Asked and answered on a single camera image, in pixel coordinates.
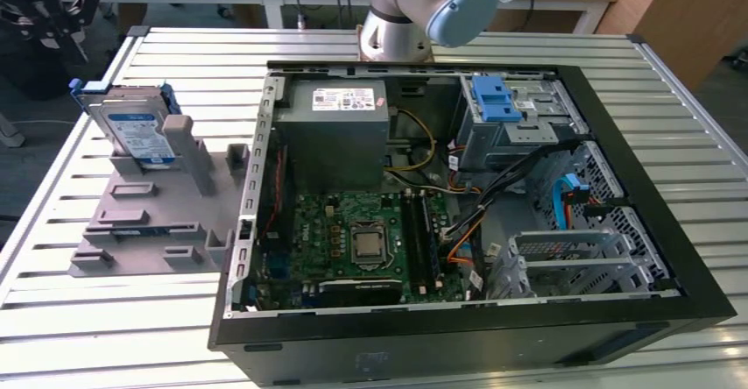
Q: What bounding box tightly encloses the metal optical drive cage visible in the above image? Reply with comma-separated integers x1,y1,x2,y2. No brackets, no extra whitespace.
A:
455,73,592,173

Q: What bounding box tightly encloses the CPU socket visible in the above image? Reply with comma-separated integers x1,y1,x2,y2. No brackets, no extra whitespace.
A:
348,220,393,272

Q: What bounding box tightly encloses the grey parts rack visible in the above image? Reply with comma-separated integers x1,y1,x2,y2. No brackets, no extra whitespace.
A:
68,115,252,279

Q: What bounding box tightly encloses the orange wire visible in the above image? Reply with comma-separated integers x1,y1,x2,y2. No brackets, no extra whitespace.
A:
447,217,487,270

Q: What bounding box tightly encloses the black open PC case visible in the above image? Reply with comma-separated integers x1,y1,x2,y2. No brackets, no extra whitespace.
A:
208,60,739,385

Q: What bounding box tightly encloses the silver CPU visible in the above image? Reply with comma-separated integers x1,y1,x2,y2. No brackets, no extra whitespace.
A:
355,232,387,261

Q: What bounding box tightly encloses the yellow wire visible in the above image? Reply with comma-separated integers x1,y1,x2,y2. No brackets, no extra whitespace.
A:
384,108,440,173

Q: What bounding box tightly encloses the black RAM slot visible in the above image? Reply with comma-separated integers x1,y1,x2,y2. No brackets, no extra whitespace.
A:
401,190,427,292

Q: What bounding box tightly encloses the installed RAM stick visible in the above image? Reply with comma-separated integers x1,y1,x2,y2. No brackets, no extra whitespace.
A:
419,194,445,288

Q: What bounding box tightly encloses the black graphics card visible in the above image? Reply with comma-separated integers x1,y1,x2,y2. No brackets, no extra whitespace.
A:
315,277,404,307

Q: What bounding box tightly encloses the green motherboard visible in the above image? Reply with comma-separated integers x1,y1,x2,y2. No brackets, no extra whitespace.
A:
256,189,469,309

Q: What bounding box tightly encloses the blue drive cage latch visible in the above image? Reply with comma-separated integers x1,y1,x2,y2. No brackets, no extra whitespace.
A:
469,75,525,124

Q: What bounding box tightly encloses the white furniture leg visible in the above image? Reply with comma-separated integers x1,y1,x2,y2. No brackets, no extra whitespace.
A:
0,112,28,148

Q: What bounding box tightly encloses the wooden cabinet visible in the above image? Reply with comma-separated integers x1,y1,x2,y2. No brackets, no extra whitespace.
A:
595,0,748,92

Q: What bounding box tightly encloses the blue SATA wire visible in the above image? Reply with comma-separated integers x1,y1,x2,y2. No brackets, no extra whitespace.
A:
548,173,585,232

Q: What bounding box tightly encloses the RAM stick in rack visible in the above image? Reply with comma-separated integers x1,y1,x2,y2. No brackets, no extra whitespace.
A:
109,226,176,236

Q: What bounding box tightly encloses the grey power supply unit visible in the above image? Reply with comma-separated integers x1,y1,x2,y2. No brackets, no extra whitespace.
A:
273,77,392,193

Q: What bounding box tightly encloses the multicolour power wire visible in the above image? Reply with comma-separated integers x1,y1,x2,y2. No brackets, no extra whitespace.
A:
575,187,629,219

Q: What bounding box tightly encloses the hard disk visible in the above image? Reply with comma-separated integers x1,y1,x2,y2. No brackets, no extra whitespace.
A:
68,78,180,171

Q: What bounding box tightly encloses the black cable bundle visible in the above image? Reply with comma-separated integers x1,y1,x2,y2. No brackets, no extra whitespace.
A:
467,141,585,215

